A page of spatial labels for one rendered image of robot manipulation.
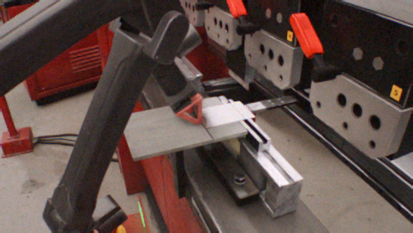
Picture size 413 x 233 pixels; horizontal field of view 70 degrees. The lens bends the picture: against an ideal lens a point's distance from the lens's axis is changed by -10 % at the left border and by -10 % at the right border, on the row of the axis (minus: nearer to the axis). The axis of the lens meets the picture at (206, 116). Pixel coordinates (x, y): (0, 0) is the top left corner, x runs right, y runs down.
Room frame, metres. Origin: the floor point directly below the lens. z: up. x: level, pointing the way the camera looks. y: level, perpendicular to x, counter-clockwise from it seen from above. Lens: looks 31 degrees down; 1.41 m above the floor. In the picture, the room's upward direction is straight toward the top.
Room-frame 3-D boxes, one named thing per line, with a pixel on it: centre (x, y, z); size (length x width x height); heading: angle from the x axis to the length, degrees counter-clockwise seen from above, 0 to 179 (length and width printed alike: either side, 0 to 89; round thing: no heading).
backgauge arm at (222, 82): (1.27, -0.26, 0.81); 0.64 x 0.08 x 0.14; 112
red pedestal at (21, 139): (1.86, 1.45, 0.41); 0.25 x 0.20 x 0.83; 112
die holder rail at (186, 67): (1.21, 0.13, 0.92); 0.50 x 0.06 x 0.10; 22
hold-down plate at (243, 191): (0.65, -0.04, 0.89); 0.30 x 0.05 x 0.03; 22
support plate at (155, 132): (0.65, 0.06, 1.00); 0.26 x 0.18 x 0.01; 112
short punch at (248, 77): (0.70, -0.08, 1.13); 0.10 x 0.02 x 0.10; 22
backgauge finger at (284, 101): (0.76, -0.22, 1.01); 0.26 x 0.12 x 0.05; 112
